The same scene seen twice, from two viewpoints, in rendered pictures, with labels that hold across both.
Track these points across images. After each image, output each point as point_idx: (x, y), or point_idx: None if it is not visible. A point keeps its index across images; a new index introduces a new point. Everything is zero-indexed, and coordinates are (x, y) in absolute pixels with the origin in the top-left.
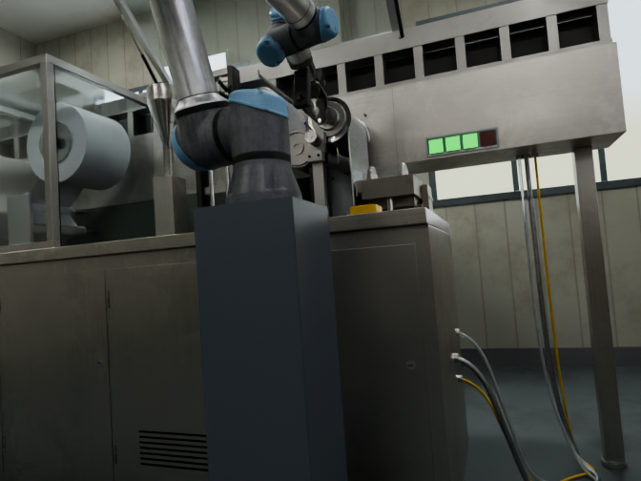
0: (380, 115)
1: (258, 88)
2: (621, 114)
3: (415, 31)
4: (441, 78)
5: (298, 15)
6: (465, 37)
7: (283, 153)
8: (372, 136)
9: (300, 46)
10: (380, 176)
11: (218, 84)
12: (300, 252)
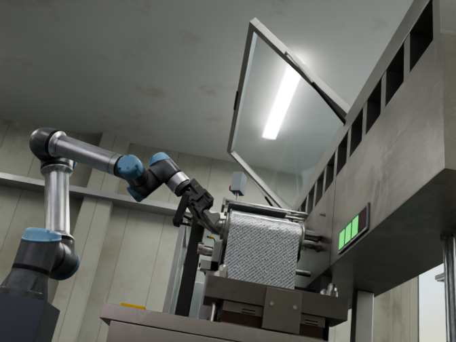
0: (329, 213)
1: (229, 211)
2: (441, 140)
3: (349, 112)
4: (352, 157)
5: (104, 169)
6: (372, 101)
7: (21, 264)
8: (324, 237)
9: (131, 184)
10: (376, 283)
11: (295, 208)
12: None
